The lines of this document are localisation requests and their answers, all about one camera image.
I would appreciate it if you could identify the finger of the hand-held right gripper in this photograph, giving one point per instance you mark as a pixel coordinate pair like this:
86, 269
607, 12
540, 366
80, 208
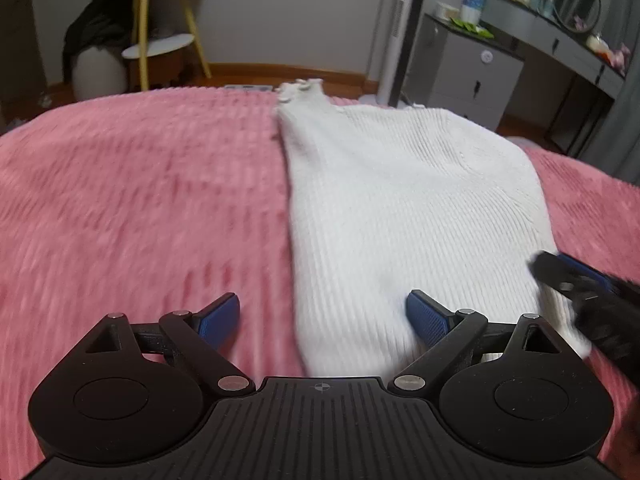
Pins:
585, 272

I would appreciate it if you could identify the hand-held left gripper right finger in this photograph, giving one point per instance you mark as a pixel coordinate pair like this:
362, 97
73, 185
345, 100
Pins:
427, 317

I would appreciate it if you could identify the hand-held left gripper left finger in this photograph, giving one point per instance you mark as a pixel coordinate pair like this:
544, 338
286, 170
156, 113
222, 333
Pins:
220, 317

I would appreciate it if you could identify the white knit sweater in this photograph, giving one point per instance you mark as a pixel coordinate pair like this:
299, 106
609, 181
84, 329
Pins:
400, 200

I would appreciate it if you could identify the pink ribbed blanket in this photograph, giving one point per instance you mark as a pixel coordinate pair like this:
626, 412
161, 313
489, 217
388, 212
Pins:
125, 200

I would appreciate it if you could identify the grey vanity desk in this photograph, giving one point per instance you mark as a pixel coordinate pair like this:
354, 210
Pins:
565, 55

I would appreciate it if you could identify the grey drawer cabinet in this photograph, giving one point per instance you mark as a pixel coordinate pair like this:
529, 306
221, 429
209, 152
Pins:
465, 80

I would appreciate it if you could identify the white round pouf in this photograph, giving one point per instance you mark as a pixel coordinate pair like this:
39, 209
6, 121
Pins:
100, 77

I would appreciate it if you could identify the green packets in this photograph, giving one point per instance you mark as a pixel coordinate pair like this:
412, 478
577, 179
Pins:
472, 28

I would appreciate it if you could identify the yellow-legged white side table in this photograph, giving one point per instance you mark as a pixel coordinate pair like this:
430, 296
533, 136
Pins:
155, 47

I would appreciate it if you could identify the white tower fan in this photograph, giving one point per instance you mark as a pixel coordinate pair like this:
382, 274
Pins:
400, 30

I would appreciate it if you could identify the blue and white tissue pack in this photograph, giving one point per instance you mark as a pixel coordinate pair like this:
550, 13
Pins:
472, 6

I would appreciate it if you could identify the white jar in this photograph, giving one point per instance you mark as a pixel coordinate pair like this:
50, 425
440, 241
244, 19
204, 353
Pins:
446, 10

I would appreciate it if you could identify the black clothing heap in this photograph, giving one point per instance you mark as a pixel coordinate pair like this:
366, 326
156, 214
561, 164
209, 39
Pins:
95, 25

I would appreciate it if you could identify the dark brown wardrobe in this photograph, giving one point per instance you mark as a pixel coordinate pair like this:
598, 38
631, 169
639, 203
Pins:
17, 25

